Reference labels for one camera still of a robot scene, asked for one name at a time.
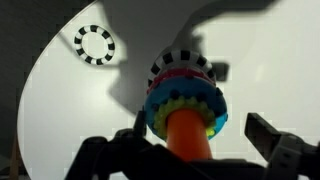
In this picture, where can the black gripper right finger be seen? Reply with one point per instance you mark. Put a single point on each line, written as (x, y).
(266, 133)

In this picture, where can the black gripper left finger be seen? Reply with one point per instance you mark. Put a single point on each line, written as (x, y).
(140, 121)

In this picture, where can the orange stacking peg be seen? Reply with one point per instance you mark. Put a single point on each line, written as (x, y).
(186, 136)

